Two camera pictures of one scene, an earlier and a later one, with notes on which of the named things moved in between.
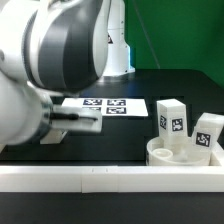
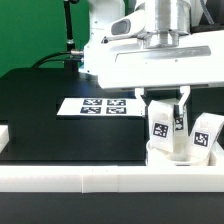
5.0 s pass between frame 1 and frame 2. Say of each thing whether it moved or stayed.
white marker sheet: stayed
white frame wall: stayed
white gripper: moved
